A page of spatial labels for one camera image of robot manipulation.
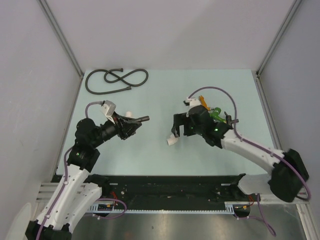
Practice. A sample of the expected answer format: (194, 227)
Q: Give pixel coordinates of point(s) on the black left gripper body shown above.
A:
(118, 123)

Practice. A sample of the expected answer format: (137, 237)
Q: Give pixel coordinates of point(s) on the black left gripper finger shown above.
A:
(131, 128)
(123, 118)

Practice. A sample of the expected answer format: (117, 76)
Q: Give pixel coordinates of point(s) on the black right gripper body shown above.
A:
(189, 129)

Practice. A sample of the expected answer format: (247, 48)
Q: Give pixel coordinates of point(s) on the brushed steel water faucet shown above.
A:
(141, 119)

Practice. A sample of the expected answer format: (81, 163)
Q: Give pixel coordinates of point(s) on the white plastic pipe tee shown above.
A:
(172, 140)

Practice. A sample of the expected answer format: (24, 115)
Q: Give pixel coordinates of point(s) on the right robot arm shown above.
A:
(286, 170)

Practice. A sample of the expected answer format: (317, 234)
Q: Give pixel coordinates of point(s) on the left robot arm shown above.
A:
(78, 189)

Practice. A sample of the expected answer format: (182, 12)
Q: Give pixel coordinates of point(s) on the white plastic pipe coupling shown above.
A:
(129, 114)

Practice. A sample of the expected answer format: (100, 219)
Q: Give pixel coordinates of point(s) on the orange faucet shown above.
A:
(203, 102)

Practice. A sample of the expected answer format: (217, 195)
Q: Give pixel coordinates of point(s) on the green faucet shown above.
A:
(215, 114)

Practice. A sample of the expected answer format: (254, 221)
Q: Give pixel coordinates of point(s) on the dark metal L-shaped faucet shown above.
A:
(229, 120)

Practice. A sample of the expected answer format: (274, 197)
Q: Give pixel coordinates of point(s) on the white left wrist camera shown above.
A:
(108, 109)

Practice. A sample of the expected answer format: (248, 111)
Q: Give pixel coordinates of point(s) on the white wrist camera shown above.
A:
(108, 109)
(192, 102)

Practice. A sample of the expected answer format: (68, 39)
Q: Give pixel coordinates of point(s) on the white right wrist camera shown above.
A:
(192, 102)

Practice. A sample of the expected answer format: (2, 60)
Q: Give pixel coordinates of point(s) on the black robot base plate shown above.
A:
(173, 192)

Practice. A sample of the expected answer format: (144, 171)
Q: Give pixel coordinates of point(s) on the slotted grey cable duct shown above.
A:
(105, 209)

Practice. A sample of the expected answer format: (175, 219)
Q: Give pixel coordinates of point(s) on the left aluminium frame post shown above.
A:
(49, 15)

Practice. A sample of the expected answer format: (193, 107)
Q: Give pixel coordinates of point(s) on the aluminium frame post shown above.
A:
(49, 15)
(294, 8)

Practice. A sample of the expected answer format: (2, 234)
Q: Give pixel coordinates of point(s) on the right aluminium frame post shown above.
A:
(294, 8)

